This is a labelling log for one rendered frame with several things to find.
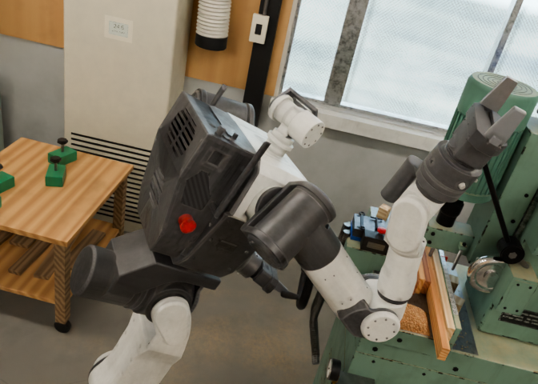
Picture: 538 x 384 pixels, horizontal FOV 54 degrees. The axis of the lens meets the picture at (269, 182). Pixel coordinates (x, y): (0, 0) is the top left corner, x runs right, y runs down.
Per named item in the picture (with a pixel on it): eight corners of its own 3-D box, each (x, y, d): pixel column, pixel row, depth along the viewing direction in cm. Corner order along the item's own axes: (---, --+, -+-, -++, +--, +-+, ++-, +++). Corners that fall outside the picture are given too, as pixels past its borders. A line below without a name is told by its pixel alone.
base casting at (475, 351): (355, 259, 193) (362, 239, 188) (511, 297, 191) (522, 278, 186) (355, 352, 154) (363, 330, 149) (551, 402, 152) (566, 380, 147)
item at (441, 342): (415, 236, 178) (419, 226, 176) (421, 238, 178) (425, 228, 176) (436, 358, 131) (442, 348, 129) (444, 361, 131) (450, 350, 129)
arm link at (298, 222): (307, 287, 97) (269, 235, 90) (282, 271, 104) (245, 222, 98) (349, 243, 100) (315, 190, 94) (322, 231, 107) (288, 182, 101)
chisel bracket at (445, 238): (415, 236, 162) (425, 213, 158) (461, 246, 162) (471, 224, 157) (418, 250, 156) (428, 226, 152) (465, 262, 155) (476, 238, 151)
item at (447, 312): (418, 217, 189) (422, 206, 187) (423, 218, 189) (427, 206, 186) (440, 341, 137) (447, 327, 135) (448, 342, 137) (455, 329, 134)
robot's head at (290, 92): (291, 124, 109) (318, 105, 111) (263, 101, 112) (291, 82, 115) (291, 142, 114) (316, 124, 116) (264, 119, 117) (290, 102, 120)
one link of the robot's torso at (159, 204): (129, 285, 99) (234, 130, 89) (106, 186, 125) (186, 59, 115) (250, 315, 116) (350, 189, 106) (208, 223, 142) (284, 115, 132)
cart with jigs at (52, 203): (26, 224, 284) (20, 115, 252) (127, 251, 281) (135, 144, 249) (-60, 307, 227) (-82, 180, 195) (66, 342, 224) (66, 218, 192)
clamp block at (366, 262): (339, 242, 172) (347, 219, 167) (380, 252, 171) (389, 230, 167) (339, 270, 159) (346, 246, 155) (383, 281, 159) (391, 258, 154)
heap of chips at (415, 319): (376, 300, 146) (380, 290, 144) (426, 312, 146) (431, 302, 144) (377, 323, 138) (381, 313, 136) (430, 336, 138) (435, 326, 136)
